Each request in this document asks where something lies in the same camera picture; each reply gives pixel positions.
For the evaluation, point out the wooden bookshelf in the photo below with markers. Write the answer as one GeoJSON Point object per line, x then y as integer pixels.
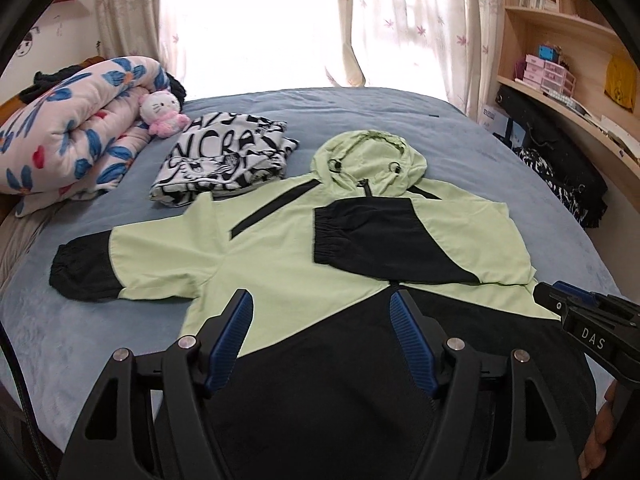
{"type": "Point", "coordinates": [575, 30]}

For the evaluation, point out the green and black hooded jacket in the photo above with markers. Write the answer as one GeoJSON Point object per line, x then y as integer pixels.
{"type": "Point", "coordinates": [280, 270]}

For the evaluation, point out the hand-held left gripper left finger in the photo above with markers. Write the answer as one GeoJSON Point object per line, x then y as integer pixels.
{"type": "Point", "coordinates": [230, 340]}

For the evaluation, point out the bed with blue sheet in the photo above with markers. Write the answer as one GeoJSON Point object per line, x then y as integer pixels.
{"type": "Point", "coordinates": [425, 115]}

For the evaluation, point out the floral curtain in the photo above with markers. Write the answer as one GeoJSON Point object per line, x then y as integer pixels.
{"type": "Point", "coordinates": [425, 25]}
{"type": "Point", "coordinates": [130, 10]}

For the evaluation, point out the white cardboard box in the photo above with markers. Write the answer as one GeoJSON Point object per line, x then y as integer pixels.
{"type": "Point", "coordinates": [492, 117]}

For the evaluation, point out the yellow cloth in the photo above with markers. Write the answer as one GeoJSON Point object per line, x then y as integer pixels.
{"type": "Point", "coordinates": [620, 80]}

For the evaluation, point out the floral quilt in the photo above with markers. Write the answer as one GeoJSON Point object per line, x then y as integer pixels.
{"type": "Point", "coordinates": [75, 125]}

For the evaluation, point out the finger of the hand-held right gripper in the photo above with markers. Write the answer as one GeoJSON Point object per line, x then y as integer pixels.
{"type": "Point", "coordinates": [575, 292]}
{"type": "Point", "coordinates": [547, 297]}

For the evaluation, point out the black and white printed garment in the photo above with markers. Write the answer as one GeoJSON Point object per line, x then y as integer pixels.
{"type": "Point", "coordinates": [220, 155]}

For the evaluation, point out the person's right hand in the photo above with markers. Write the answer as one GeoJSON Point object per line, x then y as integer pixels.
{"type": "Point", "coordinates": [602, 415]}

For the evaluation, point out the black and white patterned cloth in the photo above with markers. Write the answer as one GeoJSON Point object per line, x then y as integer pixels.
{"type": "Point", "coordinates": [565, 190]}

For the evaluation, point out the black bag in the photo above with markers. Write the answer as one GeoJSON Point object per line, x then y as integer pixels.
{"type": "Point", "coordinates": [545, 125]}

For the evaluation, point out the pink drawer organizer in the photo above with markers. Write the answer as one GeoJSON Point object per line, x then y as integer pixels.
{"type": "Point", "coordinates": [550, 75]}

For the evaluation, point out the blue box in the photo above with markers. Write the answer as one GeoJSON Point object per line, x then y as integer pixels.
{"type": "Point", "coordinates": [546, 52]}

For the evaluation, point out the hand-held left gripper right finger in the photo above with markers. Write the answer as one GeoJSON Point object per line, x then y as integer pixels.
{"type": "Point", "coordinates": [412, 340]}

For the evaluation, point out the white and pink plush cat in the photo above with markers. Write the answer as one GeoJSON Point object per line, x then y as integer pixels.
{"type": "Point", "coordinates": [160, 110]}

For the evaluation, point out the white papers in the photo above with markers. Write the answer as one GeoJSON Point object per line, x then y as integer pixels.
{"type": "Point", "coordinates": [610, 127]}

